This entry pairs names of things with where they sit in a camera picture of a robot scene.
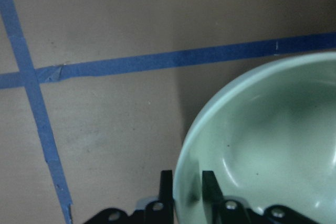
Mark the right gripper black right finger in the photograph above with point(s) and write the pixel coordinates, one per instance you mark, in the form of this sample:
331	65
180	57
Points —
211	191

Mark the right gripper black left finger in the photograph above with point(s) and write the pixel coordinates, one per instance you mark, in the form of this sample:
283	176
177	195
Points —
166	188

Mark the green bowl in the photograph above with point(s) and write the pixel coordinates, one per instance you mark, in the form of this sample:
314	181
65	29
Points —
269	138

